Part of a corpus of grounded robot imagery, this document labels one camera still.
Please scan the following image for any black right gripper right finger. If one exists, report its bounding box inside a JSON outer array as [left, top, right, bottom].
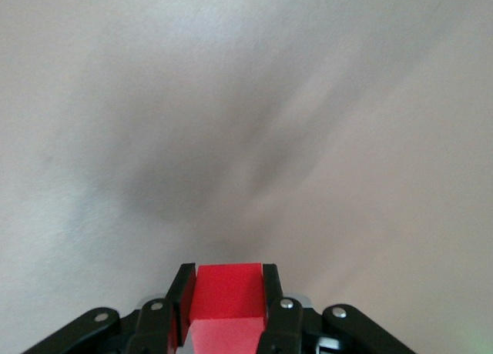
[[256, 262, 417, 354]]

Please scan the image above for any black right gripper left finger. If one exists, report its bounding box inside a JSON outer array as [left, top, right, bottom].
[[22, 262, 198, 354]]

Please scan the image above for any red cube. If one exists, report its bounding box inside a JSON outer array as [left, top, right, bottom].
[[187, 262, 270, 354]]

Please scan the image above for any brown table mat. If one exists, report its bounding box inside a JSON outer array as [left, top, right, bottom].
[[0, 0, 493, 354]]

